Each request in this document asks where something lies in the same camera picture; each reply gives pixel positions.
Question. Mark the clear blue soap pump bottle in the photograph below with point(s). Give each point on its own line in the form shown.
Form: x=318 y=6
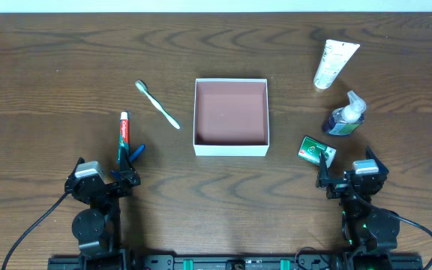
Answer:
x=343 y=121

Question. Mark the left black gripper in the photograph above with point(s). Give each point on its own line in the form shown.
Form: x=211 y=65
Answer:
x=110 y=187

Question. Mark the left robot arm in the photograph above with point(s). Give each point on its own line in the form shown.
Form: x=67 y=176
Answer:
x=98 y=228

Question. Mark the black mounting rail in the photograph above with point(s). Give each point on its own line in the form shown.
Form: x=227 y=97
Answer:
x=310 y=261

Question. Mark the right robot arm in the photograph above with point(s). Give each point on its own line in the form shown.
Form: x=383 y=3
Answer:
x=371 y=231

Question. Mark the white cardboard box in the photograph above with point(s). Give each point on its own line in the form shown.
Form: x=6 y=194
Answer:
x=231 y=117

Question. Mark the blue disposable razor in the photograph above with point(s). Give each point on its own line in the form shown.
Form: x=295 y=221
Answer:
x=132 y=158

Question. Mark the white lotion tube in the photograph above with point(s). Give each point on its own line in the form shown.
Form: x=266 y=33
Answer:
x=335 y=56

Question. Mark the red green toothpaste tube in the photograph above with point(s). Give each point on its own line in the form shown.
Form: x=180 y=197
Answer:
x=123 y=141

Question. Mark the green soap bar box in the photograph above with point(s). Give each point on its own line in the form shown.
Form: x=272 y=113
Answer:
x=311 y=149

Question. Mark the green white toothbrush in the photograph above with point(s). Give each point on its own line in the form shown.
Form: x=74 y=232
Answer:
x=141 y=86

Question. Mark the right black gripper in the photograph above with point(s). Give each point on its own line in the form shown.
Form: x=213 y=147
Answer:
x=348 y=184

